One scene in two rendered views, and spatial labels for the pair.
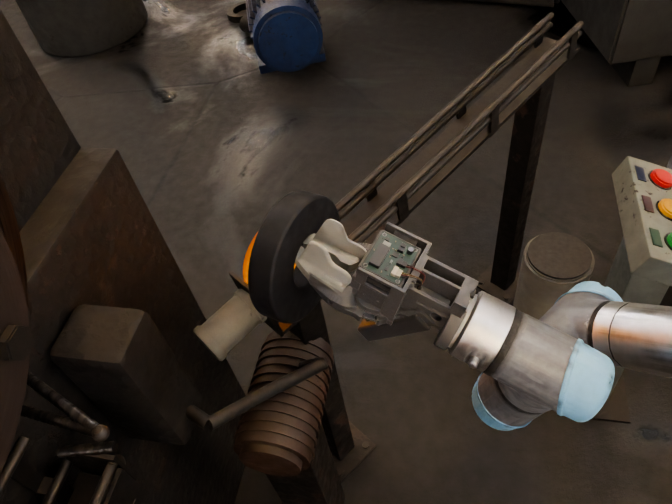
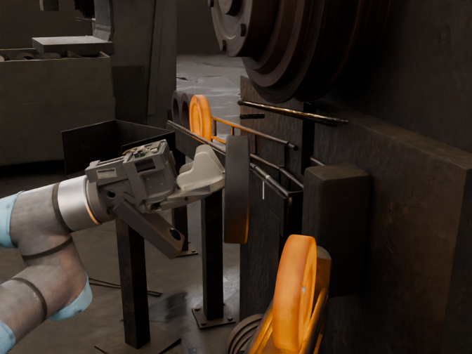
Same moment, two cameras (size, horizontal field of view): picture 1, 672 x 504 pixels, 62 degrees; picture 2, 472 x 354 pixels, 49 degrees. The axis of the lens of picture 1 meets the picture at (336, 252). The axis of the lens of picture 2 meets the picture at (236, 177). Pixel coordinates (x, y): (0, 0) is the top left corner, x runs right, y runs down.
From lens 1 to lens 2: 1.09 m
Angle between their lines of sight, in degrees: 105
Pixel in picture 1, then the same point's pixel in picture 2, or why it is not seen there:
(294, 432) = (241, 332)
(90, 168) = (455, 157)
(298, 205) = (230, 140)
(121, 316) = (331, 174)
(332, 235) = (204, 167)
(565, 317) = (8, 290)
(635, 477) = not seen: outside the picture
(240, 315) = not seen: hidden behind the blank
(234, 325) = not seen: hidden behind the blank
